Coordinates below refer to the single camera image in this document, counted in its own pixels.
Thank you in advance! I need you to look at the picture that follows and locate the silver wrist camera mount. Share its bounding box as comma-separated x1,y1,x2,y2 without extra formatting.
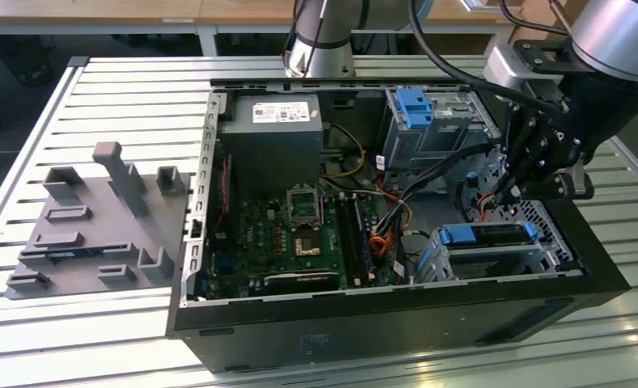
483,39,572,114

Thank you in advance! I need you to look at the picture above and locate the grey parts rack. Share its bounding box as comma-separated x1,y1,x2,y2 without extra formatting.
4,141,196,301

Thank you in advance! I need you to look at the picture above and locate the black PC case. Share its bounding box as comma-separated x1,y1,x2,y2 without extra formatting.
165,76,632,375

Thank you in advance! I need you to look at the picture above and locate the metal socket cover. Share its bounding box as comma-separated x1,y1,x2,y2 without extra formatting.
287,183,324,227

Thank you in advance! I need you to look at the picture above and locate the hard disk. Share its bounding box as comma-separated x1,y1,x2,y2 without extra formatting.
439,223,539,247

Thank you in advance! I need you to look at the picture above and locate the grey disk bay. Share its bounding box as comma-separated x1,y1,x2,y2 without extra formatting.
425,221,587,284

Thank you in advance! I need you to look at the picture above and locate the yellow wire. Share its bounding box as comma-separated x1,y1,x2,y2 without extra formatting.
319,122,367,179

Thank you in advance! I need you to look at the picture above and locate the wooden desk with white frame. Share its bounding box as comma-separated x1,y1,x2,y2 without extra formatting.
0,0,524,56

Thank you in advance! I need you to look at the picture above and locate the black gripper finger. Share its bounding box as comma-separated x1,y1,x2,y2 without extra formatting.
499,107,547,205
516,137,579,200

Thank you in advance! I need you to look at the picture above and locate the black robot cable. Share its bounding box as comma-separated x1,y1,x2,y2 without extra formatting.
407,0,571,116

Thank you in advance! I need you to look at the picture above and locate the grey optical drive cage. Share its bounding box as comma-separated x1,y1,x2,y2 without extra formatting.
381,87,508,173

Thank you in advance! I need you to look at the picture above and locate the thick black wire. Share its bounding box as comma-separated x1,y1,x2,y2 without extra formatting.
392,141,508,203

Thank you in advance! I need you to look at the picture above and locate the grey power supply unit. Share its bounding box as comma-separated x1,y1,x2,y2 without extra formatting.
219,95,325,195

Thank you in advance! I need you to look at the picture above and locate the thin red wire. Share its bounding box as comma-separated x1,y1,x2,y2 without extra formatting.
213,155,232,243

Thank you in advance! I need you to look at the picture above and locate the orange wire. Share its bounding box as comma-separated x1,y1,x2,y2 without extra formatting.
368,235,397,259

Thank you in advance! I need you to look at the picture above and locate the black RAM slot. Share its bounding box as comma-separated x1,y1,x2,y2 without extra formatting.
336,193,355,286

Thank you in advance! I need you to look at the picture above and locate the green motherboard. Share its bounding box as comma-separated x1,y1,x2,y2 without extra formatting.
209,177,405,298

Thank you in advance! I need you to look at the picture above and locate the multicoloured wire bundle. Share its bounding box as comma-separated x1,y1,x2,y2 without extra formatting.
369,196,415,238

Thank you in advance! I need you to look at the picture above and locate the dark RAM stick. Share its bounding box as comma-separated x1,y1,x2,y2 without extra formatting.
20,248,104,262

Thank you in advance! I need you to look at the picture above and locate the black case fan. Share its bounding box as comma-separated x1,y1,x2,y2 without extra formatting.
451,145,513,221

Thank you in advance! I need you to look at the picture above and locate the black graphics card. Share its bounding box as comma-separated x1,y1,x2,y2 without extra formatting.
260,271,341,295

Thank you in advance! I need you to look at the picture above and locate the red disk wire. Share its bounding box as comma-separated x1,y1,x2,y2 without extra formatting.
476,190,505,213

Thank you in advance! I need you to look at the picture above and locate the wooden cabinet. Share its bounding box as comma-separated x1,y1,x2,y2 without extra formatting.
499,0,576,46

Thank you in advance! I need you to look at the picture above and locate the blue drive latch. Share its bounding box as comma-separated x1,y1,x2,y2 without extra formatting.
396,88,433,130

